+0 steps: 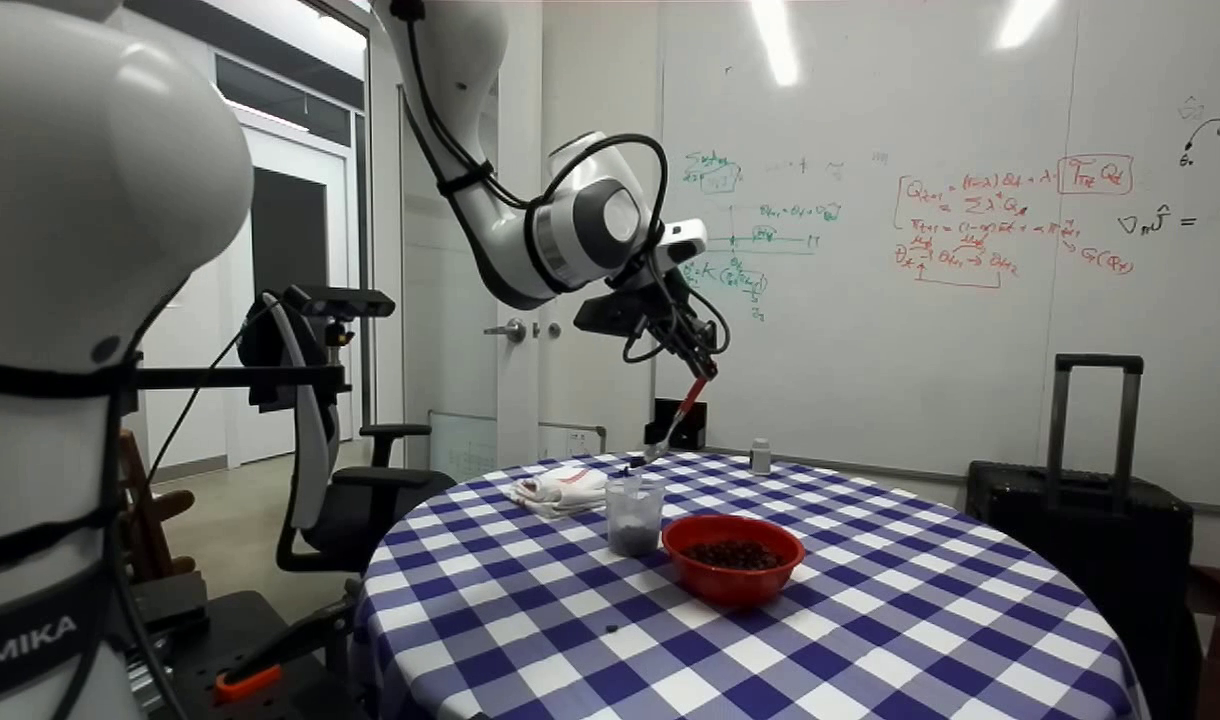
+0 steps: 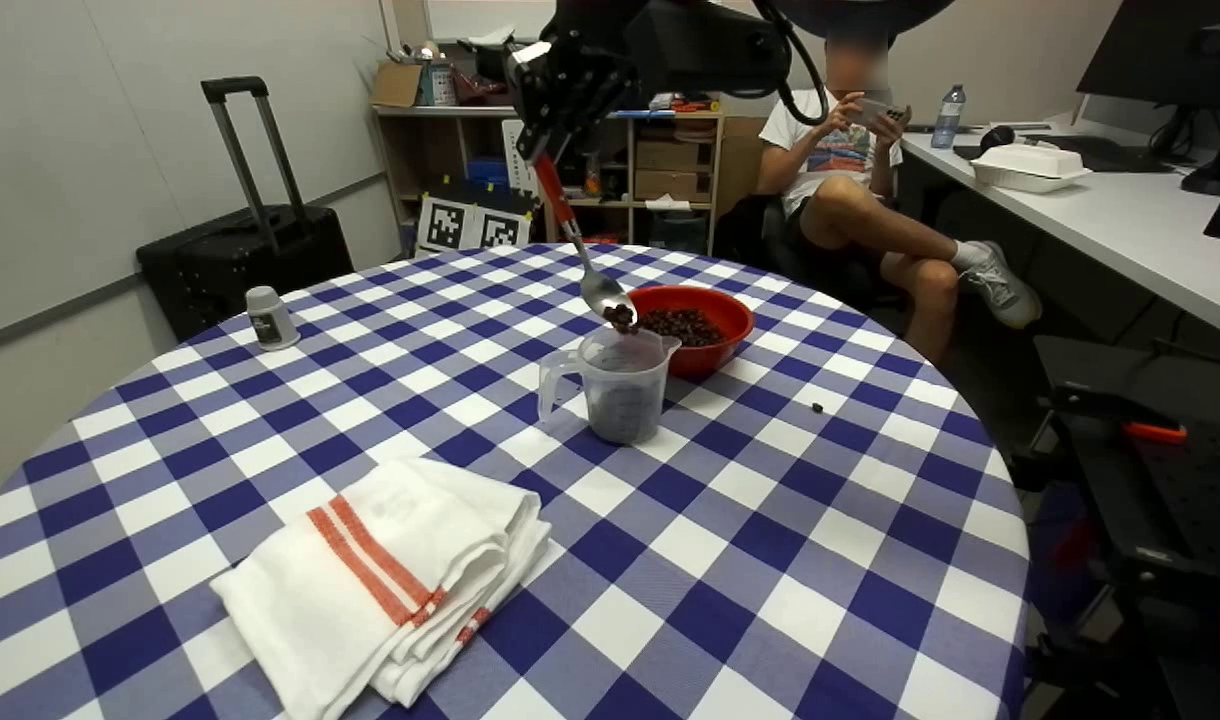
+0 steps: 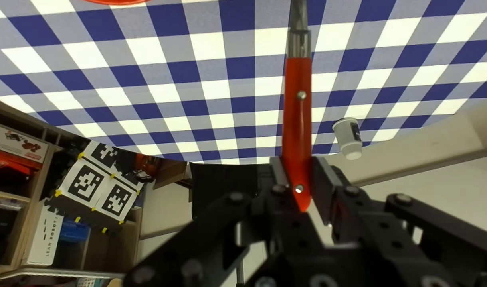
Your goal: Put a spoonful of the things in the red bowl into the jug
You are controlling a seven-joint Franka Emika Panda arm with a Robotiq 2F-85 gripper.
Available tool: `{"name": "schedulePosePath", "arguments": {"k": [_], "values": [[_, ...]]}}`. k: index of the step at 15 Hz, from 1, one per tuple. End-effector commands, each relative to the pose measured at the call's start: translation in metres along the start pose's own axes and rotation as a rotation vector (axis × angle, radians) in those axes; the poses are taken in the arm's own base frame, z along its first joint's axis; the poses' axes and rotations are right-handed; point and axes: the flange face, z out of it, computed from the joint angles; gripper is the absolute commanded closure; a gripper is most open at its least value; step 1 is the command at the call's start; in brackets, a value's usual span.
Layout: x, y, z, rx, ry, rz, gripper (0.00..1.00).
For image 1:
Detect wall whiteboard with writing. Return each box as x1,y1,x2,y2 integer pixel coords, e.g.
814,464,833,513
651,0,1220,513

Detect clear plastic measuring jug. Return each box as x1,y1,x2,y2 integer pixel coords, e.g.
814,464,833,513
601,471,668,564

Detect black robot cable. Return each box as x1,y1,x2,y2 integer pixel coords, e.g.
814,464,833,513
386,0,675,291

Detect red handled metal spoon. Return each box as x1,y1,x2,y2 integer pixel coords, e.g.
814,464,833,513
642,370,714,464

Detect metal door handle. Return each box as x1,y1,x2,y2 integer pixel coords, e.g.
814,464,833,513
485,317,566,347

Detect black wheeled suitcase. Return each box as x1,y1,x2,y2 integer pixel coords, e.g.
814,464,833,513
964,351,1200,720

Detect red bowl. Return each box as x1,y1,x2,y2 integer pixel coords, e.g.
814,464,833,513
658,513,811,615

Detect black office chair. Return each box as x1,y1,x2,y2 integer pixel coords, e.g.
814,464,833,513
238,285,459,581

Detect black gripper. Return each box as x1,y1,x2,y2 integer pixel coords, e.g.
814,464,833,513
570,271,729,385

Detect white towel orange stripes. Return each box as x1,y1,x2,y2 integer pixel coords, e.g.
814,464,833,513
509,460,613,520

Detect brown coffee beans heap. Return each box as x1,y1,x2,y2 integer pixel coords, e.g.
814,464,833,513
684,537,788,570
607,522,664,560

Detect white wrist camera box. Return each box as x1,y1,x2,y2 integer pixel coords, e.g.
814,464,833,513
651,214,711,268

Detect blue white checkered tablecloth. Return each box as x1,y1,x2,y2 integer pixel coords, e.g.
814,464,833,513
353,448,1151,720

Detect red clamp handle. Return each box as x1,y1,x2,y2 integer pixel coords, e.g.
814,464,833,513
208,660,286,709

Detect black equipment cart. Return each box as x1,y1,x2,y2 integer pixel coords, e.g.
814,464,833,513
123,582,371,720

